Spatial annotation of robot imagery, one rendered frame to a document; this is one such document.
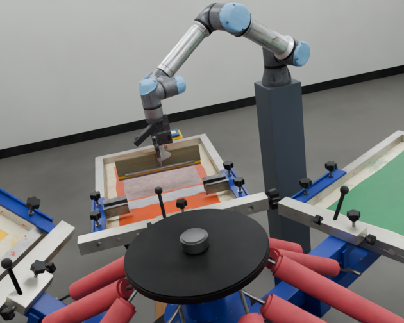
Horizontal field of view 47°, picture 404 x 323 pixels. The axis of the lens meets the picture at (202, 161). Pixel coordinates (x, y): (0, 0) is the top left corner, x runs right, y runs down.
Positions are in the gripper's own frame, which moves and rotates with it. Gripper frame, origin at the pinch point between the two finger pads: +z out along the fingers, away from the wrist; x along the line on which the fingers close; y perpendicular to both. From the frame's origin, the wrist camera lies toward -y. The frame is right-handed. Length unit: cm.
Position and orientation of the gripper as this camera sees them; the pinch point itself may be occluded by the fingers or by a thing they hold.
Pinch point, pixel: (158, 162)
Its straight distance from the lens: 198.0
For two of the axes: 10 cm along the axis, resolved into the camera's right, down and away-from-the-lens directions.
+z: 1.5, 8.9, 4.2
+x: -2.1, -3.9, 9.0
